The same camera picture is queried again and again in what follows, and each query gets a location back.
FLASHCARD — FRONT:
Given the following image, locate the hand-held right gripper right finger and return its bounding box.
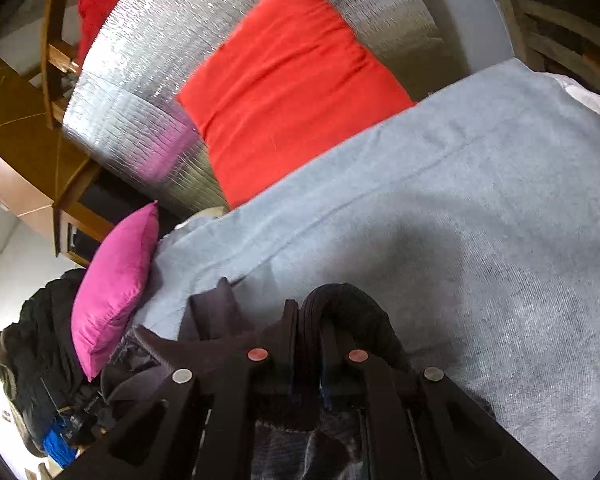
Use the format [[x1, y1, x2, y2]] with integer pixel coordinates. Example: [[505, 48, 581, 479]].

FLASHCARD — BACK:
[[320, 321, 557, 480]]

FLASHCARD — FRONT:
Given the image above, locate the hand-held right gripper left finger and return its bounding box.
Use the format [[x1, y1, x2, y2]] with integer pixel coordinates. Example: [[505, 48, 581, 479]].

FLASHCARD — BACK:
[[55, 299, 300, 480]]

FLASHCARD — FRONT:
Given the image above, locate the dark grey jacket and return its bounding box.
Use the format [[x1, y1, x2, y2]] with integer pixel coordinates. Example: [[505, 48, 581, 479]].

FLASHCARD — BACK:
[[100, 277, 416, 480]]

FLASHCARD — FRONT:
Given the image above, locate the pile of dark clothes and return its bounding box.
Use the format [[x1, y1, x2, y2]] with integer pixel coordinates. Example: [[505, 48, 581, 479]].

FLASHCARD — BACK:
[[0, 267, 106, 456]]

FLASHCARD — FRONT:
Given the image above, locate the blue cloth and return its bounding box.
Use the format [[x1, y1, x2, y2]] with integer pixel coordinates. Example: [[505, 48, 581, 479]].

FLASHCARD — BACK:
[[42, 422, 77, 467]]

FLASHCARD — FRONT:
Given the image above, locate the pink pillow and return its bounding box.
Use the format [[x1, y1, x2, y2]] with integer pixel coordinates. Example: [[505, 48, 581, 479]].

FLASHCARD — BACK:
[[71, 201, 160, 382]]

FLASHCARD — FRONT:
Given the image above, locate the light blue blanket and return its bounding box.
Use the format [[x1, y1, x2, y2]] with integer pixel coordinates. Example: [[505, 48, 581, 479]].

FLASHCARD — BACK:
[[130, 57, 600, 480]]

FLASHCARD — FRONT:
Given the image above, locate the wooden cabinet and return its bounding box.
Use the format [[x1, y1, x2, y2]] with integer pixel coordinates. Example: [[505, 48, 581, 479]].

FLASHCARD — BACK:
[[52, 160, 106, 268]]

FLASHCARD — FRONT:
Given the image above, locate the orange-red pillow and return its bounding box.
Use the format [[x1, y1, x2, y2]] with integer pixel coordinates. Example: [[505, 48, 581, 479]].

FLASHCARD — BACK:
[[176, 0, 417, 211]]

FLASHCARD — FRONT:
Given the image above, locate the silver foil insulation mat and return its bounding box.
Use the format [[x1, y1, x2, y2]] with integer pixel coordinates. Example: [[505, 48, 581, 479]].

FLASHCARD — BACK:
[[61, 0, 443, 218]]

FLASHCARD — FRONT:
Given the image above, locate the wooden chair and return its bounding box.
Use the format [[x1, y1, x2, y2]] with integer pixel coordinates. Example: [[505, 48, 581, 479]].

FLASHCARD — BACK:
[[40, 0, 91, 131]]

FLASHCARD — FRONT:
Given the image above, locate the white sheet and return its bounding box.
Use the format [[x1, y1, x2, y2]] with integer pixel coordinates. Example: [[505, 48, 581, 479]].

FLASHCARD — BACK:
[[555, 72, 600, 131]]

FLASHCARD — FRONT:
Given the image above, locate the wooden bench frame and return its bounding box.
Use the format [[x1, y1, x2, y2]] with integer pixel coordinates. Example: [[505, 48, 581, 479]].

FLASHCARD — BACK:
[[495, 0, 600, 91]]

